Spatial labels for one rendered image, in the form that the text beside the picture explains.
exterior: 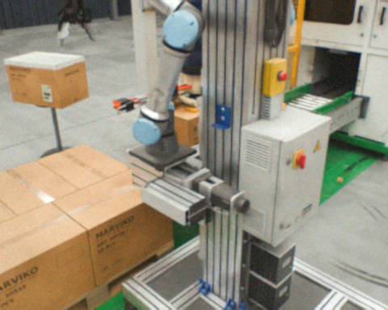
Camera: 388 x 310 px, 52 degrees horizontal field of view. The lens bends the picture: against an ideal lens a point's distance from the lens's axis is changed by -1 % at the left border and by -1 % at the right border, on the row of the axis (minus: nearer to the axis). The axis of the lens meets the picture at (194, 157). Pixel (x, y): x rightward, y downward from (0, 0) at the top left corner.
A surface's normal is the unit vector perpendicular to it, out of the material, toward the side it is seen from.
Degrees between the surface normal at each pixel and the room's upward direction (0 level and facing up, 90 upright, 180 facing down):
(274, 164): 90
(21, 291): 90
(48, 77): 90
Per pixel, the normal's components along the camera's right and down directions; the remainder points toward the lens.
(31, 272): 0.72, 0.30
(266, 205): -0.70, 0.32
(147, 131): -0.29, 0.53
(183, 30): -0.21, 0.32
